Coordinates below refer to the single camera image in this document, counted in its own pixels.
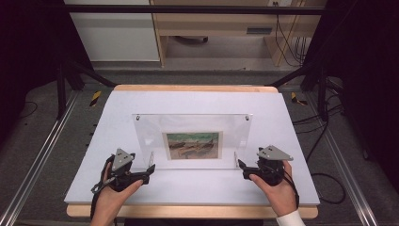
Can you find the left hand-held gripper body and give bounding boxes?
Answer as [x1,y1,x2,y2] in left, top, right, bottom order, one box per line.
[90,148,150,194]

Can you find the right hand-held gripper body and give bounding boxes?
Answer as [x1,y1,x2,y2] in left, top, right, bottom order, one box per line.
[257,144,295,186]

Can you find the clear acrylic photo frame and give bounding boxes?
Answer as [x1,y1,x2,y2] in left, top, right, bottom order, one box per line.
[131,113,253,170]

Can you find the painted landscape picture print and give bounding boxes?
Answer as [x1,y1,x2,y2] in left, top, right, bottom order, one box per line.
[162,131,224,161]

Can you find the person's right hand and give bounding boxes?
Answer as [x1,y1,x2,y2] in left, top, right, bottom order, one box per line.
[248,160,297,218]

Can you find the person's left hand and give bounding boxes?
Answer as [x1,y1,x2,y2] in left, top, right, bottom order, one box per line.
[90,162,144,226]

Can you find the white table mat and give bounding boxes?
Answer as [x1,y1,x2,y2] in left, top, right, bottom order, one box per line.
[64,90,321,206]

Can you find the yellow clamp left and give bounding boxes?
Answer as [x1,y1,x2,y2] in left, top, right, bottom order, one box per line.
[89,90,103,107]

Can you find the black metal stand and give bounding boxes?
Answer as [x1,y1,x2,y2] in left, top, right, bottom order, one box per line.
[56,59,117,121]
[269,60,330,121]

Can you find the wooden table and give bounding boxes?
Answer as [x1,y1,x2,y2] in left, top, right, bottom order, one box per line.
[66,84,319,219]

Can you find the white cabinet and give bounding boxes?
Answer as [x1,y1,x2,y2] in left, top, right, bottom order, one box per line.
[63,0,161,63]

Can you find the black curtain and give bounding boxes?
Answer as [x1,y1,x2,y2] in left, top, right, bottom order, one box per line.
[300,0,399,183]
[0,0,92,142]

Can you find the light wooden desk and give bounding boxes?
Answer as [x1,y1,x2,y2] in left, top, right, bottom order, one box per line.
[150,0,327,68]

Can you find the black horizontal bar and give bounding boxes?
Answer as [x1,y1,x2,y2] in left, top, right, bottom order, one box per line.
[64,4,326,16]

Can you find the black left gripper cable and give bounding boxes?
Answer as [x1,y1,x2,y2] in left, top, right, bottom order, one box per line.
[89,154,116,220]

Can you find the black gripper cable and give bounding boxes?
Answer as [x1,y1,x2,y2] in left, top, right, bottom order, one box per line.
[281,169,346,209]
[89,154,116,220]

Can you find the black floor cables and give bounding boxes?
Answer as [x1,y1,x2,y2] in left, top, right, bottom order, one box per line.
[293,78,344,161]

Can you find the silver metal floor rail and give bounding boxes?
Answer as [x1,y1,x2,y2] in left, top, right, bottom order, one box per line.
[0,90,79,226]
[305,92,379,226]

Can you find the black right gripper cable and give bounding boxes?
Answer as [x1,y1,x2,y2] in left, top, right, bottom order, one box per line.
[281,169,346,209]

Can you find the thin black floor cable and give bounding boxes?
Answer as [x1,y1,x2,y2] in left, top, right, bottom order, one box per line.
[18,101,39,120]

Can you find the hanging black cable bundle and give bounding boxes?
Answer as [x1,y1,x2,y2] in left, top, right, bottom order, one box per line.
[274,1,310,68]

